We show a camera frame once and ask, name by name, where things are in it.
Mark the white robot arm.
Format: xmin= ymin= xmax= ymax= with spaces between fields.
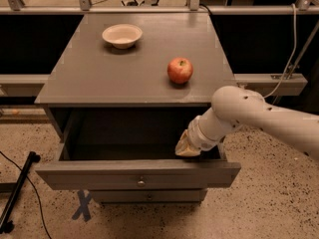
xmin=175 ymin=86 xmax=319 ymax=160

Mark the metal railing frame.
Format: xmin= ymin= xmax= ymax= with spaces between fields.
xmin=1 ymin=6 xmax=318 ymax=106

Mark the red apple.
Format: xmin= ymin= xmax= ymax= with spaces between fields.
xmin=167 ymin=57 xmax=193 ymax=84

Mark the grey bottom drawer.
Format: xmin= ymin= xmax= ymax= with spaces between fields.
xmin=90 ymin=189 xmax=207 ymax=203

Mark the black stand leg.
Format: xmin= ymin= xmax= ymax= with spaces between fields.
xmin=0 ymin=151 xmax=41 ymax=234

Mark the white cable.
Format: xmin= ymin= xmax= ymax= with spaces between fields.
xmin=262 ymin=3 xmax=298 ymax=100

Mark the grey top drawer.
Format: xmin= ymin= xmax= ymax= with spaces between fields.
xmin=36 ymin=108 xmax=241 ymax=191

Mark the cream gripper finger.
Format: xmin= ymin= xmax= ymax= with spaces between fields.
xmin=174 ymin=130 xmax=200 ymax=157

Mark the grey drawer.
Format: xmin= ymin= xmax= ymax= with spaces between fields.
xmin=36 ymin=108 xmax=241 ymax=191
xmin=90 ymin=189 xmax=207 ymax=203

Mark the grey drawer cabinet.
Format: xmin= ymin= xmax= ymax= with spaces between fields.
xmin=36 ymin=13 xmax=240 ymax=202

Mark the black floor cable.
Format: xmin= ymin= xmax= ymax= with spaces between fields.
xmin=0 ymin=150 xmax=53 ymax=239

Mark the blue tape cross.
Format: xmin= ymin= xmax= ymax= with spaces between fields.
xmin=72 ymin=190 xmax=92 ymax=222

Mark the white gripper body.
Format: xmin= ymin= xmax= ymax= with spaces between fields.
xmin=187 ymin=109 xmax=240 ymax=151

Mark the white paper bowl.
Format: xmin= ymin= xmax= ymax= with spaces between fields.
xmin=102 ymin=24 xmax=143 ymax=49

